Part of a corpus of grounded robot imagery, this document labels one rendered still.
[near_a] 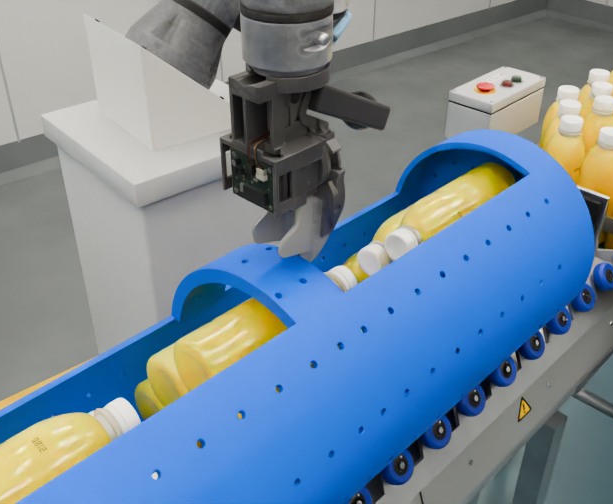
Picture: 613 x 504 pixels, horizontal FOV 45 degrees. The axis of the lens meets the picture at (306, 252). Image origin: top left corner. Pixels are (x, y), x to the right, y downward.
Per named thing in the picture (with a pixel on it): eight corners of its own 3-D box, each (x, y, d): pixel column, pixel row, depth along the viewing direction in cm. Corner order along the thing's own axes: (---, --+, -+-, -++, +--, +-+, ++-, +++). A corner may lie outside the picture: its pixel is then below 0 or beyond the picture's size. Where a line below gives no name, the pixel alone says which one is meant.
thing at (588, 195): (534, 244, 132) (547, 181, 125) (541, 238, 133) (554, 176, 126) (587, 266, 126) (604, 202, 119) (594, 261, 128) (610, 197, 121)
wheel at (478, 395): (477, 417, 97) (489, 417, 95) (452, 415, 94) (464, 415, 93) (476, 382, 98) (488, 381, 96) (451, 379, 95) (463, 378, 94)
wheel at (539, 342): (537, 362, 106) (548, 360, 104) (515, 358, 103) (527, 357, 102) (535, 330, 107) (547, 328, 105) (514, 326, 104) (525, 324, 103)
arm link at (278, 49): (287, -8, 64) (358, 11, 60) (288, 45, 67) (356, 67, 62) (220, 10, 60) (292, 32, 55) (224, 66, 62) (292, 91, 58)
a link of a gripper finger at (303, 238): (266, 285, 72) (263, 202, 67) (309, 260, 76) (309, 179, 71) (289, 298, 70) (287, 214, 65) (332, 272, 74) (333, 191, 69)
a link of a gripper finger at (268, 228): (245, 272, 74) (240, 190, 69) (287, 248, 77) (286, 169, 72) (266, 285, 72) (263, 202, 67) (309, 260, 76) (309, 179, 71)
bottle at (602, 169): (607, 227, 141) (631, 137, 131) (606, 246, 135) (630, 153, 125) (568, 220, 143) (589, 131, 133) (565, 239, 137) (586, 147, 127)
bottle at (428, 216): (482, 216, 104) (398, 271, 93) (464, 169, 103) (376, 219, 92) (524, 206, 98) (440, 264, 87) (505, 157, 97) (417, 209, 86)
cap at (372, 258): (395, 252, 94) (385, 258, 93) (388, 274, 96) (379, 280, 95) (372, 235, 95) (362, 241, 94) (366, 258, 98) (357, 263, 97)
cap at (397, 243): (403, 257, 91) (394, 263, 90) (391, 228, 91) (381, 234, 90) (426, 253, 88) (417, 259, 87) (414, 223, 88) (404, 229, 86)
